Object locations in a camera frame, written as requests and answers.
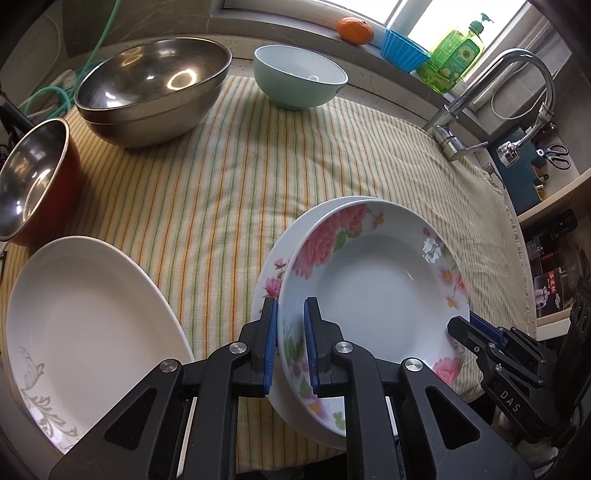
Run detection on floral plate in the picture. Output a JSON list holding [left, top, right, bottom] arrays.
[[250, 196, 360, 450], [276, 197, 472, 437]]

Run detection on white plate grey pattern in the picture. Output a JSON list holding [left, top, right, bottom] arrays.
[[6, 236, 194, 454]]

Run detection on red steel bowl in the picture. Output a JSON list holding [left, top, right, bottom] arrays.
[[1, 118, 82, 248]]

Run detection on large steel bowl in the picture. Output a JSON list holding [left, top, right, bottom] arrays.
[[74, 36, 232, 148]]

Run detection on chrome kitchen faucet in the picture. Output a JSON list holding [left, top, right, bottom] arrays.
[[421, 48, 556, 163]]

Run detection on teal knife holder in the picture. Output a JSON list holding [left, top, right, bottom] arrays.
[[489, 128, 542, 215]]

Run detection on striped yellow towel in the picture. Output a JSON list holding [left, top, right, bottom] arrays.
[[0, 73, 537, 474]]

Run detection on scissors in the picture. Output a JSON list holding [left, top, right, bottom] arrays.
[[537, 144, 571, 171]]

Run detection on green dish soap bottle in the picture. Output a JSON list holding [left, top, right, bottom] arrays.
[[416, 13, 491, 94]]

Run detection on blue ribbed cup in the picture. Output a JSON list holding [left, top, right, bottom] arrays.
[[381, 29, 431, 73]]

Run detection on light green ceramic bowl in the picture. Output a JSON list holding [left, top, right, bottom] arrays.
[[252, 44, 349, 111]]

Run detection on orange fruit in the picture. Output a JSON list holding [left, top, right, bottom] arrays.
[[335, 17, 375, 46]]

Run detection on faucet sprayer hose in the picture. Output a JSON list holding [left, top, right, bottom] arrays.
[[496, 103, 558, 166]]

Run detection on green hose cable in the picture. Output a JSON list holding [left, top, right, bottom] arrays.
[[20, 0, 123, 116]]

